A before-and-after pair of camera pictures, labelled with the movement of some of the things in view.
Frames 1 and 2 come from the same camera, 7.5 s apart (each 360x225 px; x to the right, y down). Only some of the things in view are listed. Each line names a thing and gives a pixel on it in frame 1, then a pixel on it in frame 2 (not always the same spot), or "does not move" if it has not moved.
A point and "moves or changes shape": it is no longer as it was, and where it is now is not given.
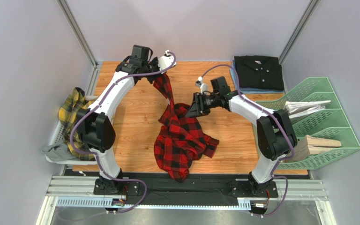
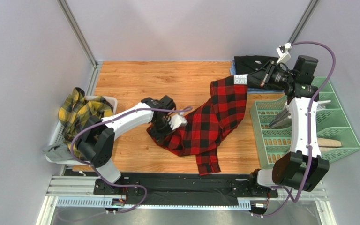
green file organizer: x=330 y=123 does not move
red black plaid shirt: x=181 y=140 moves or changes shape
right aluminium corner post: x=305 y=17 does not move
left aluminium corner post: x=95 y=78 does not move
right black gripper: x=200 y=104 -> x=263 y=78
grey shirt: x=59 y=152 does not move
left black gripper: x=151 y=80 -> x=160 y=138
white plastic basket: x=58 y=136 does not move
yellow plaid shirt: x=76 y=104 does not move
